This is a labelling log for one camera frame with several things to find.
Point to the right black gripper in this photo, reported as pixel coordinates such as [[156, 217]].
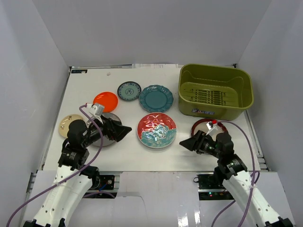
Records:
[[195, 143]]

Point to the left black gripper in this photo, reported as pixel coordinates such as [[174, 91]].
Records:
[[110, 130]]

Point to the grey deer plate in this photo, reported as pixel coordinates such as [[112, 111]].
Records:
[[106, 140]]

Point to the dark red rimmed plate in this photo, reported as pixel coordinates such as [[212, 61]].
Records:
[[201, 125]]

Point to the red teal wave plate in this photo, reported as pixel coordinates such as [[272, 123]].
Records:
[[156, 130]]

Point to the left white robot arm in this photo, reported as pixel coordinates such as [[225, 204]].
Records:
[[73, 176]]

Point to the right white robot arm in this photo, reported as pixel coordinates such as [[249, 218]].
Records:
[[233, 175]]

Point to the olive green plastic bin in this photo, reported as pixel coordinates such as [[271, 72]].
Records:
[[214, 92]]

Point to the orange plate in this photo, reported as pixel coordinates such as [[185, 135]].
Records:
[[107, 99]]

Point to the small blue patterned plate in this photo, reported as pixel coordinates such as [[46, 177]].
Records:
[[129, 91]]

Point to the teal scalloped plate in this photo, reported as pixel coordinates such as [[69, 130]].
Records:
[[156, 98]]

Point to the cream floral plate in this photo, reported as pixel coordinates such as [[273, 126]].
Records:
[[63, 127]]

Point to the white papers at back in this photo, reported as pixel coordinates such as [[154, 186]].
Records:
[[154, 66]]

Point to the black label sticker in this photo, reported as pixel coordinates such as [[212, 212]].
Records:
[[78, 71]]

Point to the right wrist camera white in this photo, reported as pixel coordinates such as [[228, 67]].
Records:
[[212, 127]]

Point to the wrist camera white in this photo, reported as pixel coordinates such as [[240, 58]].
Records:
[[95, 110], [212, 127]]

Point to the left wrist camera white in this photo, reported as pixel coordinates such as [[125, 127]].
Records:
[[95, 110]]

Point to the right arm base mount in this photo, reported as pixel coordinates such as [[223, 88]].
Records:
[[209, 190]]

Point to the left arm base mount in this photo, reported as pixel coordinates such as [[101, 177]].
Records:
[[102, 188]]

